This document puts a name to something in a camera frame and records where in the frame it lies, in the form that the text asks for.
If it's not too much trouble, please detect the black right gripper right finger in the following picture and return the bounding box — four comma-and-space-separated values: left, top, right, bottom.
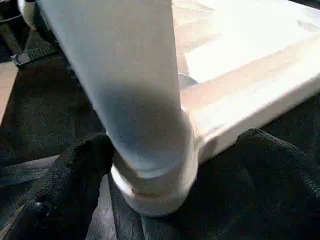
234, 128, 320, 240

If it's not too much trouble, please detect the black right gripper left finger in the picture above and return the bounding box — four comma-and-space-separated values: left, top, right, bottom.
0, 133, 116, 240

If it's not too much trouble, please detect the white plastic table top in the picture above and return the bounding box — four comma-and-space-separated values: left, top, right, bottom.
109, 0, 320, 218

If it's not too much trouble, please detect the white plastic table leg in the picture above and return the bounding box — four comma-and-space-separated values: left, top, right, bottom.
35, 0, 200, 199

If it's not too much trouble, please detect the black work mat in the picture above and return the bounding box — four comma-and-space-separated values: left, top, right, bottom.
0, 0, 320, 240

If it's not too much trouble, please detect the black hanging strap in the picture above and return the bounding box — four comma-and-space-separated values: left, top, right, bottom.
9, 44, 59, 67

